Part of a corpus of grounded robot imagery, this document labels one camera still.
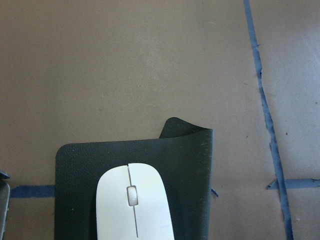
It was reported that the black mouse pad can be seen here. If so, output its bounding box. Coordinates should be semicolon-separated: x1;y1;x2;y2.
54;117;215;240

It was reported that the white computer mouse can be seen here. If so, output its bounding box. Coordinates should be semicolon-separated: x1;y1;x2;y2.
96;163;175;240

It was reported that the grey laptop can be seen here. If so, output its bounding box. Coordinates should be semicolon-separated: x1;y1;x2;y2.
0;170;11;240

